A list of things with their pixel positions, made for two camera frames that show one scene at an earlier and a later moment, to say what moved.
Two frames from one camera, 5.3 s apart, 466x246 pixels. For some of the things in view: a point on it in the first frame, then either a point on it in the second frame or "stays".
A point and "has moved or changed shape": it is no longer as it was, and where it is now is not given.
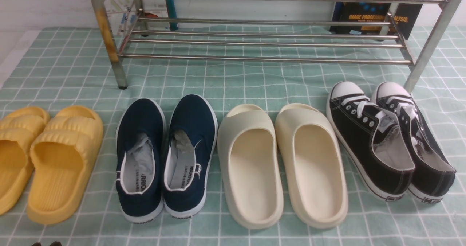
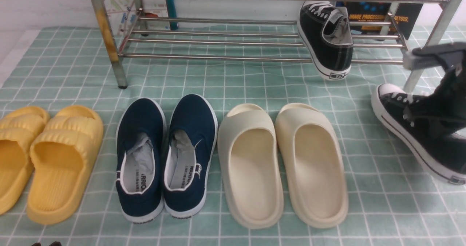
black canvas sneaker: [371, 140] → [326, 31]
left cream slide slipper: [248, 156] stays
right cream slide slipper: [310, 178] stays
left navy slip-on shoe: [141, 132] stays
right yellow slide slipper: [63, 155] stays
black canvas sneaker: [433, 172] has moved or changed shape
